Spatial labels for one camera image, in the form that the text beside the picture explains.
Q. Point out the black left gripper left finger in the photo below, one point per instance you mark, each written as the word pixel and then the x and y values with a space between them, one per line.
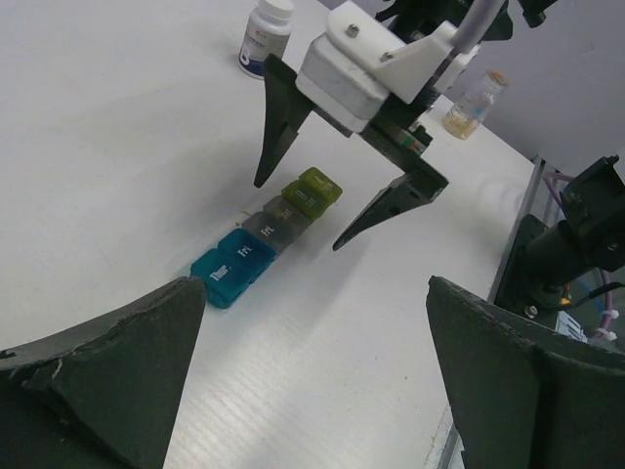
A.
pixel 106 392

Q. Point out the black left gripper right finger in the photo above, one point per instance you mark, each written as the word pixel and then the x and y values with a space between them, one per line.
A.
pixel 521 394

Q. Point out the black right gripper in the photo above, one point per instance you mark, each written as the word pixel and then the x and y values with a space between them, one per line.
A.
pixel 394 132

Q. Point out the clear glass pill bottle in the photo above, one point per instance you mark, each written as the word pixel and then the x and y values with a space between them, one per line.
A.
pixel 468 113

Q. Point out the weekly pill organizer strip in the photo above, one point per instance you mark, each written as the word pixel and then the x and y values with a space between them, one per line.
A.
pixel 239 258

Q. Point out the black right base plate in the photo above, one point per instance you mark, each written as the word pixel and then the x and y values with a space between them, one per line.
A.
pixel 542 261

